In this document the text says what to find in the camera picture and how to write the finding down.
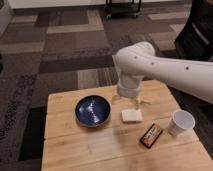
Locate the black office chair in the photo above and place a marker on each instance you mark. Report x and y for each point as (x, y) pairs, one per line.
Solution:
(195, 41)

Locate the dark blue ceramic bowl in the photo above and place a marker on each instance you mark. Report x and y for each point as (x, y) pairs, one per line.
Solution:
(92, 111)

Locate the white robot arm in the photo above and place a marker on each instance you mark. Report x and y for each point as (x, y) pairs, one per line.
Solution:
(140, 60)

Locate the black orange snack packet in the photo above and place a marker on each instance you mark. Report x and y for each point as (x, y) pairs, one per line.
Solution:
(151, 135)

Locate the black wheeled cart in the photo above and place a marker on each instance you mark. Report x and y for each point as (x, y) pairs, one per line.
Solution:
(122, 9)

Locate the white sponge block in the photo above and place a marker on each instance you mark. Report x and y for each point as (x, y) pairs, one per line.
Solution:
(132, 115)

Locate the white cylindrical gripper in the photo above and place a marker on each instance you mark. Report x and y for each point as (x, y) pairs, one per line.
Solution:
(129, 86)

